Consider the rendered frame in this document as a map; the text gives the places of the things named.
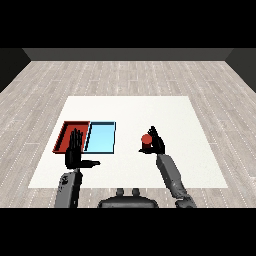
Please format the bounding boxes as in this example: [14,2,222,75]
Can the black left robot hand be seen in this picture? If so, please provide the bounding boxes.
[64,127,101,171]

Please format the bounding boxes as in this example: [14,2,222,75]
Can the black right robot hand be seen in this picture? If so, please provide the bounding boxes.
[138,125,167,156]

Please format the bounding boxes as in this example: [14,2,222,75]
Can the red shallow open box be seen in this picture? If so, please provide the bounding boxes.
[52,120,91,155]

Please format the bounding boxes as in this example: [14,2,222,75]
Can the light blue shallow open box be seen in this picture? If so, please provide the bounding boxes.
[83,121,117,155]

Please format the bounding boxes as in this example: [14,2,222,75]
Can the dark grey robot body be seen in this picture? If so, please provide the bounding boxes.
[97,188,160,209]

